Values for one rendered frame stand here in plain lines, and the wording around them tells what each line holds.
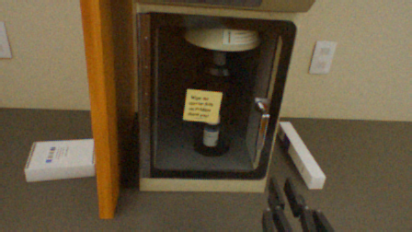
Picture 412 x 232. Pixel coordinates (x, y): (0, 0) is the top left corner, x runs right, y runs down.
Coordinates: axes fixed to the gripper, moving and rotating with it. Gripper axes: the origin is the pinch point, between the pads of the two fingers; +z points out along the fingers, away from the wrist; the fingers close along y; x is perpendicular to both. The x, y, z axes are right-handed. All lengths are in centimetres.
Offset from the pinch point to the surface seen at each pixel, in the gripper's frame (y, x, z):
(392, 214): -36.1, 19.9, 16.9
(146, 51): 25.6, -16.6, 21.9
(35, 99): 65, 20, 66
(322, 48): -29, -6, 66
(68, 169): 45, 18, 27
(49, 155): 51, 17, 32
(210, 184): 9.3, 18.2, 23.2
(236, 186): 2.3, 18.5, 23.3
